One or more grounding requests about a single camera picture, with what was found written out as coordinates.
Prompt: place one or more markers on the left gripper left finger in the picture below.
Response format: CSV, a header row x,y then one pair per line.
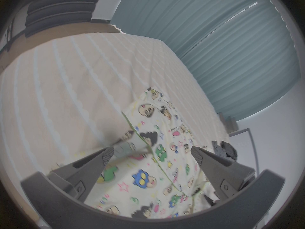
x,y
88,173

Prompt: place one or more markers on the white printed pyjama top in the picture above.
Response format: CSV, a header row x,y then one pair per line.
x,y
154,175

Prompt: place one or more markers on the grey bedside table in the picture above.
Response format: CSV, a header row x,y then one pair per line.
x,y
227,123

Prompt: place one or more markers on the bed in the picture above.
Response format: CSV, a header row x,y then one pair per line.
x,y
59,92

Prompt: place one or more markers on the blue-green curtain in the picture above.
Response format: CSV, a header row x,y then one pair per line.
x,y
226,44

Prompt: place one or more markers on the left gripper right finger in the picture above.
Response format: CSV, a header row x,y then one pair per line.
x,y
219,173

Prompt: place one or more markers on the black garment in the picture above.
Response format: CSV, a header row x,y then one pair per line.
x,y
230,151

